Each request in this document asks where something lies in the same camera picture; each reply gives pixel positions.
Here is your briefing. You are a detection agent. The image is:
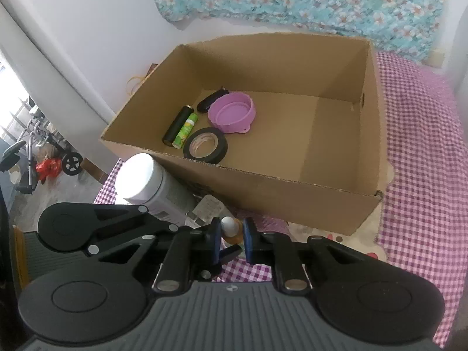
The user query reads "green lip balm tube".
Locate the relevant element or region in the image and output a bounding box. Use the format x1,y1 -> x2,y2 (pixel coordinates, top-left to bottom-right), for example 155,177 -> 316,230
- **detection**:
173,113 -> 199,149

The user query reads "black cylinder tube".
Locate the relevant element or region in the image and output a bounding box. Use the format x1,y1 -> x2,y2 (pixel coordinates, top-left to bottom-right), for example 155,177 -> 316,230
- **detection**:
162,105 -> 194,147

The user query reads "green glass dropper bottle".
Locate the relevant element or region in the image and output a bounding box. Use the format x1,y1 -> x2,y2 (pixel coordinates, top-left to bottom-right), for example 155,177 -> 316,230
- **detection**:
220,216 -> 244,247

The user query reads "beige wall socket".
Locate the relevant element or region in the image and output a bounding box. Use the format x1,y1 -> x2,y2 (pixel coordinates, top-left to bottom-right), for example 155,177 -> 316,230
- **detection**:
428,49 -> 447,68

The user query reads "red plastic bag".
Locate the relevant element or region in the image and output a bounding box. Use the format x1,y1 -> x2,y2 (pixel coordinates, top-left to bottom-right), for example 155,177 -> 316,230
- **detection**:
35,158 -> 63,181

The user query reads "black oval case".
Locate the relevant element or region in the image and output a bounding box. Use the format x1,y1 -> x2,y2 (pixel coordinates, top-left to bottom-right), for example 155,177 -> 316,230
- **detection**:
196,87 -> 230,113

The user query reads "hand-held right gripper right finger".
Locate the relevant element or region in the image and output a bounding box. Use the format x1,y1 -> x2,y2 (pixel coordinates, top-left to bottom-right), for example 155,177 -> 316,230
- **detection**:
244,218 -> 377,293

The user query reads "white charger plug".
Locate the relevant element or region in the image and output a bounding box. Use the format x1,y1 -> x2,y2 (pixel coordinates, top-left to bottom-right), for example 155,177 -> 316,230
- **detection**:
185,195 -> 225,229

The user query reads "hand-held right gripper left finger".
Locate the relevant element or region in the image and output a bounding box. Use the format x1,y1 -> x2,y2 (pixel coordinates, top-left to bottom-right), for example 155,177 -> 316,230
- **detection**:
99,223 -> 222,293

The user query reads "brown cardboard box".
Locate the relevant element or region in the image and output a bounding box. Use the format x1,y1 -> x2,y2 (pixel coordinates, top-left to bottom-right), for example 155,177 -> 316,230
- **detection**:
100,33 -> 384,236

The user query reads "pink collapsible bowl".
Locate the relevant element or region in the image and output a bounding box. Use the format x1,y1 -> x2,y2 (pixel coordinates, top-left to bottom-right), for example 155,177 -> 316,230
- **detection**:
208,92 -> 257,134

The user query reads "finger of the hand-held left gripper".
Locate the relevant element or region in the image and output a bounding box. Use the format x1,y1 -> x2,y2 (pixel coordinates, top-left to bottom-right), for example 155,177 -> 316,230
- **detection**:
88,205 -> 207,257
197,244 -> 242,280

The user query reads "black tape roll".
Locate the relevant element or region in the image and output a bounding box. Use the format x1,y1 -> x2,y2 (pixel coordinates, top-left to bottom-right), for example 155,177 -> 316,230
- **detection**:
183,127 -> 228,165

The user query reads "white bottle with green label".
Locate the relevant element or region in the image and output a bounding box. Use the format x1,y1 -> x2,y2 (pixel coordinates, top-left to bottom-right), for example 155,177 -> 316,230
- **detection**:
115,153 -> 198,227

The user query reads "purple checkered tablecloth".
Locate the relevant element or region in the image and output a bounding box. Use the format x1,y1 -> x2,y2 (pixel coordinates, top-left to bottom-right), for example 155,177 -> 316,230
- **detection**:
93,51 -> 468,348

